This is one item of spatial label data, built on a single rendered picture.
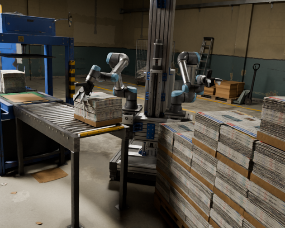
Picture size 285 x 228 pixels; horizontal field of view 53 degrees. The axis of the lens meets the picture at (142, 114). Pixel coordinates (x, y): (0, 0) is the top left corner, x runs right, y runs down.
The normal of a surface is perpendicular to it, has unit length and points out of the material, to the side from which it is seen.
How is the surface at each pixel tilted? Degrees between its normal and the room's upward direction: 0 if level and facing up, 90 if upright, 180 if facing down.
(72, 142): 90
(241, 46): 90
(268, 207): 90
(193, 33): 90
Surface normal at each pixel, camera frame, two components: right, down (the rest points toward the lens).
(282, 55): -0.74, 0.12
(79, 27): 0.67, 0.21
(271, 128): -0.93, 0.04
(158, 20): -0.19, 0.22
